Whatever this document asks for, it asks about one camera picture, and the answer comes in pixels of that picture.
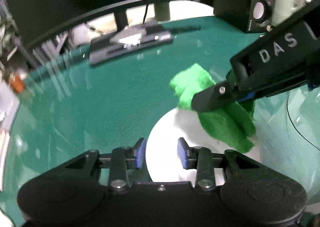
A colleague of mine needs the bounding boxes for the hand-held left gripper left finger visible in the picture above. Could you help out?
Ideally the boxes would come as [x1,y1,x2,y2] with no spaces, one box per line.
[65,138,147,190]

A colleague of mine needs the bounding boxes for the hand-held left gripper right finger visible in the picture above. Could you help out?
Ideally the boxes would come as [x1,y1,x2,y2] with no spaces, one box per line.
[177,138,260,191]

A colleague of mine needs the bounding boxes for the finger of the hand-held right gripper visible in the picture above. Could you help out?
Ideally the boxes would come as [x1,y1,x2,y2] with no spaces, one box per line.
[191,81,241,113]

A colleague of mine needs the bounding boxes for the white bowl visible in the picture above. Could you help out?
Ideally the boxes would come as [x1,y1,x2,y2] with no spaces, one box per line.
[146,107,262,185]

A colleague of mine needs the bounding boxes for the green cleaning cloth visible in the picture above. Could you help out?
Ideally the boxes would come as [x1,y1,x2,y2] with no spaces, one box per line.
[170,64,256,153]

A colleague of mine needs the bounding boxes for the olive green cup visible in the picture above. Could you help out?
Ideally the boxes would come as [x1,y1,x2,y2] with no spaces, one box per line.
[154,2,170,21]

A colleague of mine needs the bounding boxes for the grey notepad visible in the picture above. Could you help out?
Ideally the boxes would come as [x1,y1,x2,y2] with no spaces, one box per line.
[110,27,147,44]

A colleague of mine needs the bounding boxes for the grey monitor stand base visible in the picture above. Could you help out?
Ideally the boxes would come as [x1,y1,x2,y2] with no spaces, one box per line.
[89,23,174,65]

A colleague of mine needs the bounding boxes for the grey desk organizer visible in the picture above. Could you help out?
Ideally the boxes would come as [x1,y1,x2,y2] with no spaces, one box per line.
[0,84,20,130]

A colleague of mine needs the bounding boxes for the orange jar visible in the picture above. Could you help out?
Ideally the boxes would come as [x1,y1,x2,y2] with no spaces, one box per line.
[10,73,25,92]

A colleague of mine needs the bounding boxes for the potted plant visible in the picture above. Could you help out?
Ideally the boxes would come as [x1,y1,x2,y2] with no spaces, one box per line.
[0,0,19,60]

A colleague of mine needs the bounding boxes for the thin black charging cable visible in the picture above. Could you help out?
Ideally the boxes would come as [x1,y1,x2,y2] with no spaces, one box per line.
[286,91,320,152]

